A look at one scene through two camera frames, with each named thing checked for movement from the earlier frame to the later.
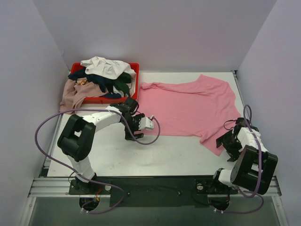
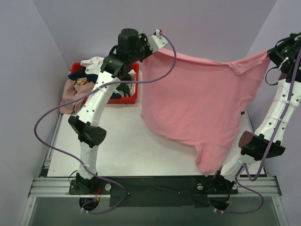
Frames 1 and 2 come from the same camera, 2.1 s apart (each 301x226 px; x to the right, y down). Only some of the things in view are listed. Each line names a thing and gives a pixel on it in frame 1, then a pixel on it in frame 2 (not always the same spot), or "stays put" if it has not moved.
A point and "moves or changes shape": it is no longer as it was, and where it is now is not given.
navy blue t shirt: x=106 y=83 stays put
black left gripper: x=131 y=127 -> x=146 y=52
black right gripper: x=228 y=144 -> x=273 y=54
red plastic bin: x=76 y=67 stays put
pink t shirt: x=205 y=108 moves or changes shape
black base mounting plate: x=152 y=191 stays put
